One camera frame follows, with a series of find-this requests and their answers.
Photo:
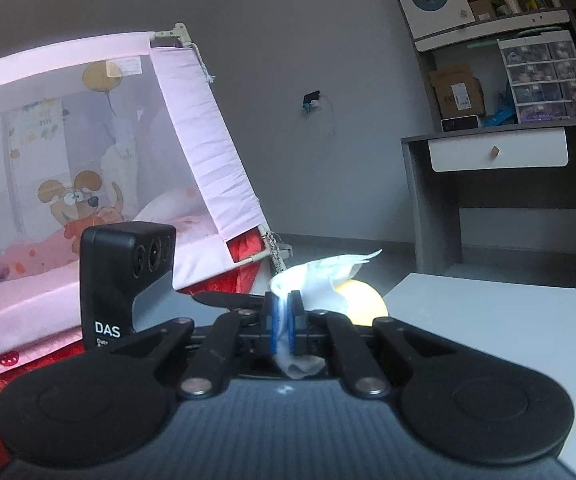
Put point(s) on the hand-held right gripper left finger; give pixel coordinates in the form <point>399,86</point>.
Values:
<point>271,330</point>

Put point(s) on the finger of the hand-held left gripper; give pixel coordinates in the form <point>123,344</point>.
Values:
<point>233,301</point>

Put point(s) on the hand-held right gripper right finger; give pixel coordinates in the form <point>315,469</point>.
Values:
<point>293,330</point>

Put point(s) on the white tissue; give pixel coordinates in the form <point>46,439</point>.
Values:
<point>318,280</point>

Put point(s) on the clear bottle with yellow cap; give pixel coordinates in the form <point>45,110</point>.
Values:
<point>365,305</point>

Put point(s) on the grey desk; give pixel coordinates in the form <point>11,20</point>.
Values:
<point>432,210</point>

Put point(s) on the white digital clock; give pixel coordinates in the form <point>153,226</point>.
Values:
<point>460,124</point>

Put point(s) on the brown cardboard box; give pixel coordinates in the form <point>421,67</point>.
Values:
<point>450,92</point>

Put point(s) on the white desk drawer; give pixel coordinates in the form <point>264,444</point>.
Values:
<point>517,152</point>

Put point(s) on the blue plastic toy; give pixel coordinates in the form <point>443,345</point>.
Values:
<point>500,116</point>

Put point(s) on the white cabinet door circle print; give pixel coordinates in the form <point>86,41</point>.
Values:
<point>432,10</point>

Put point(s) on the clear plastic drawer organizer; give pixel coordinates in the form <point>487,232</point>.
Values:
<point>542,77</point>

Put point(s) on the small brown box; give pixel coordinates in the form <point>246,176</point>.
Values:
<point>480,7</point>

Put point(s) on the grey desk hutch shelf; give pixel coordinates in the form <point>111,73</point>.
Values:
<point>532,22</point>

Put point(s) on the white cup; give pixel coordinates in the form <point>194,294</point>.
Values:
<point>511,6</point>

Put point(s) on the pink mesh bed rail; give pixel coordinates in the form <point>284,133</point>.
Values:
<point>198,135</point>

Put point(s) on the black wall charger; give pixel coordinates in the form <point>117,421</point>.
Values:
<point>311,97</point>

